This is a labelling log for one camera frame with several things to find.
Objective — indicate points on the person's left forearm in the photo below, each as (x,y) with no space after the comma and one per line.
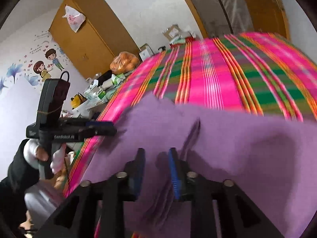
(14,178)

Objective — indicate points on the pink green plaid bed sheet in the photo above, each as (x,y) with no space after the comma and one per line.
(213,74)

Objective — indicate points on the white pink plastic bag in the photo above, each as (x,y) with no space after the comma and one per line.
(74,18)

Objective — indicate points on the brown cardboard box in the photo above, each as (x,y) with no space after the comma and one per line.
(171,32)

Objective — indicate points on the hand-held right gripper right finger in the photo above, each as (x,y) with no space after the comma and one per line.
(173,176)

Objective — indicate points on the white open box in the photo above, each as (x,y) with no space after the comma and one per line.
(146,52)

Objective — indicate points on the wooden wardrobe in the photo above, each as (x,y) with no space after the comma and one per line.
(94,37)

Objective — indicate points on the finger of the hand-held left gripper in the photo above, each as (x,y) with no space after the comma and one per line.
(101,129)

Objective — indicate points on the wooden door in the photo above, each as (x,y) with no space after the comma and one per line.
(265,7)

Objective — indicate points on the cartoon wall sticker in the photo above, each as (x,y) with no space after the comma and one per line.
(42,67)

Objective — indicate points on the person's left hand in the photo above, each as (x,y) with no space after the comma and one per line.
(32,152)

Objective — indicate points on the white cloth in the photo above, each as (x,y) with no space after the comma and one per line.
(42,198)

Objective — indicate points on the green tissue pack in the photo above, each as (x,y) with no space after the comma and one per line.
(118,78)

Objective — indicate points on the wooden door frame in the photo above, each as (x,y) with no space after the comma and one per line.
(190,7)

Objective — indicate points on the bag of oranges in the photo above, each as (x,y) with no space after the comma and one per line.
(125,62)

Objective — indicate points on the green white medicine box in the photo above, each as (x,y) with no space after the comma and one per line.
(101,94)

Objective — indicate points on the purple fleece pants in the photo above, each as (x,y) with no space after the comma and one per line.
(235,148)

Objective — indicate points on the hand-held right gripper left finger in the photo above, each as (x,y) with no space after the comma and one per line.
(140,176)

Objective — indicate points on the yellow bag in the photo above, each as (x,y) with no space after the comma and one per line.
(78,101)

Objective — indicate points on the clear plastic door curtain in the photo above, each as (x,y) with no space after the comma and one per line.
(218,7)

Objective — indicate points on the black cloth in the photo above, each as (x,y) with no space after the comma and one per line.
(104,77)

